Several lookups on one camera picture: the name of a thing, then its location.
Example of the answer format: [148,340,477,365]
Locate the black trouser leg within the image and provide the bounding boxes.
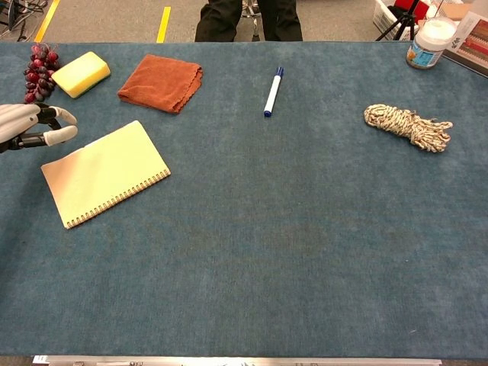
[257,0,304,42]
[194,0,244,43]

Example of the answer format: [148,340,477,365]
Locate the yellow sponge block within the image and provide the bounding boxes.
[50,51,112,99]

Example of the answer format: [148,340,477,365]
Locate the metal stool base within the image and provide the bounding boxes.
[239,0,265,42]

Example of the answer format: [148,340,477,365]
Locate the black tripod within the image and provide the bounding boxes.
[375,0,421,42]

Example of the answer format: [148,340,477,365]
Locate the patterned print box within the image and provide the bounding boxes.
[441,10,488,79]

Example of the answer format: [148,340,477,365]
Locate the white plastic basket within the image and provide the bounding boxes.
[372,0,406,41]

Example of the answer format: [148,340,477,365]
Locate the dark red grape bunch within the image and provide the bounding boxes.
[23,43,61,104]

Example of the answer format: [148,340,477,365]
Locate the yellow floor tape strip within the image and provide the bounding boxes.
[156,6,172,43]
[34,0,61,43]

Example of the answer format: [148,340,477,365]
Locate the brown cloth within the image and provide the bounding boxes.
[117,53,204,114]

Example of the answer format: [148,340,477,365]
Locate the white blue marker pen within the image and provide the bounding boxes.
[263,66,285,118]

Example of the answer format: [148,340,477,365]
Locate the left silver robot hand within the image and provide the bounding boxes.
[0,102,79,154]

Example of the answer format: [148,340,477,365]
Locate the black floor cables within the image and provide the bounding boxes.
[0,0,49,41]

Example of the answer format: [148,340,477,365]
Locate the beige coiled rope bundle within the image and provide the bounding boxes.
[363,104,454,153]

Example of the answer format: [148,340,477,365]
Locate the yellow spiral notebook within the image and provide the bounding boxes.
[40,120,172,230]

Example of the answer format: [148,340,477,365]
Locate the aluminium table edge rail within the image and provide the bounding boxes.
[32,355,443,366]

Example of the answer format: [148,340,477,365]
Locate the white lidded jar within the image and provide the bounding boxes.
[406,17,458,70]

